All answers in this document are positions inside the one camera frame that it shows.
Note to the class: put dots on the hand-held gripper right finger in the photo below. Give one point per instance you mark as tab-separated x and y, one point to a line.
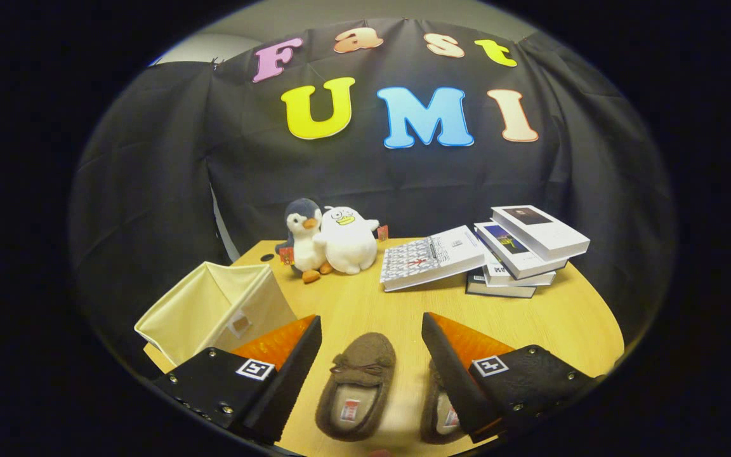
457	381

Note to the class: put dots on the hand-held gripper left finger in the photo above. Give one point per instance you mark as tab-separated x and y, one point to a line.
289	381

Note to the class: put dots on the brown moccasin shoe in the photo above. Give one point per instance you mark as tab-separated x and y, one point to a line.
359	368
432	406

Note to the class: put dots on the beige fabric storage box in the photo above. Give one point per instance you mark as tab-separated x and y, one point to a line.
213	304

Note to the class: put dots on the dark cover book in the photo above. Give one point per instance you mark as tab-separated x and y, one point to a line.
499	291

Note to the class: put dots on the thin white book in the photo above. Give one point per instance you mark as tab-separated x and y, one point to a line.
505	277

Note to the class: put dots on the patterned cover book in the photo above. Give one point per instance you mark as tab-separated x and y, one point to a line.
429	257

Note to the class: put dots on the grey penguin plush toy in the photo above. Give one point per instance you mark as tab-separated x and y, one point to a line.
305	244

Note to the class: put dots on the white book blue picture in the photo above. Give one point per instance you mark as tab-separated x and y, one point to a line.
508	244

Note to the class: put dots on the white duck plush toy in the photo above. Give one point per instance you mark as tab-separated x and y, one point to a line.
346	244

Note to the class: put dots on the thick white book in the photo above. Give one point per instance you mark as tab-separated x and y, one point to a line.
543	231

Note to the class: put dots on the black backdrop cloth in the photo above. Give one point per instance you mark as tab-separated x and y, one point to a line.
150	190

